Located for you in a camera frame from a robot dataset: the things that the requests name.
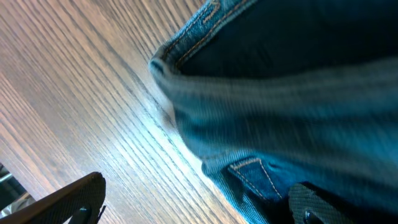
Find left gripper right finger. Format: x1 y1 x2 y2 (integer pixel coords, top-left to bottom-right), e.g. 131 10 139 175
289 184 354 224

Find light blue denim jeans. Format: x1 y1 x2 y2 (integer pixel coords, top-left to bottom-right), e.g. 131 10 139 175
149 0 397 223

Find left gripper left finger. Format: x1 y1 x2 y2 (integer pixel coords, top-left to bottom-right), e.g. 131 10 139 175
1 172 106 224

